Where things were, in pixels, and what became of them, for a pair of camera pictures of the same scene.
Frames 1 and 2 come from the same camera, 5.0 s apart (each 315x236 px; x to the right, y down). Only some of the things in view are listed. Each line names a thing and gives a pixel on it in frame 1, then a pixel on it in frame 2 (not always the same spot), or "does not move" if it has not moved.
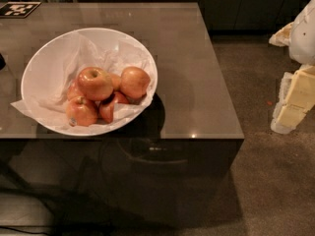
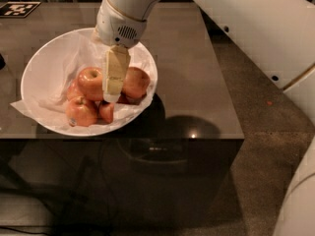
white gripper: x=304 y=36 -> x=115 y=28
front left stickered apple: x=81 y=112 does not move
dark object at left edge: x=2 y=62 does not move
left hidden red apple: x=74 y=88 does not move
